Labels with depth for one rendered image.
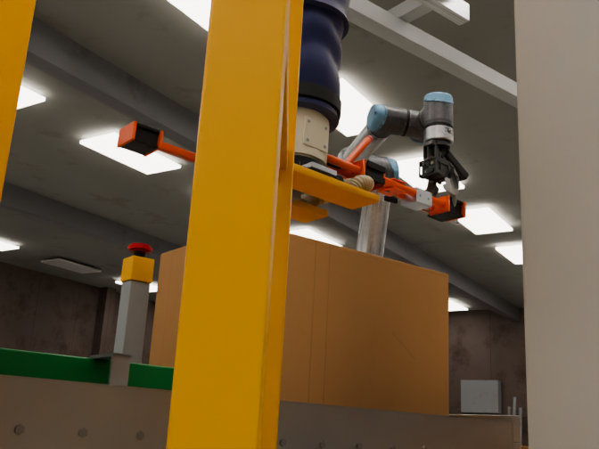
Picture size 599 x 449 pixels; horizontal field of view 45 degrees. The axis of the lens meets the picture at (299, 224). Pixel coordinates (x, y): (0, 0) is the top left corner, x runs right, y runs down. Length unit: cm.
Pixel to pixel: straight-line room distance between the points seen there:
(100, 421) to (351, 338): 67
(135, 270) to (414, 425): 94
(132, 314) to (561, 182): 148
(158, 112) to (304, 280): 647
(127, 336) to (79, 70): 539
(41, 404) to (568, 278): 72
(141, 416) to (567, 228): 69
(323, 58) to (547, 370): 126
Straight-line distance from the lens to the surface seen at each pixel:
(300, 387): 152
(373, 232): 290
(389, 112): 239
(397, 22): 500
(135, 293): 209
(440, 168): 223
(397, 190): 207
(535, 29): 90
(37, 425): 110
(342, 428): 140
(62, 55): 719
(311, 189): 176
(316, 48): 189
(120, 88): 760
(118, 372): 118
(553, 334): 78
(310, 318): 154
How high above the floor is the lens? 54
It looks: 16 degrees up
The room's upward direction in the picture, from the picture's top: 3 degrees clockwise
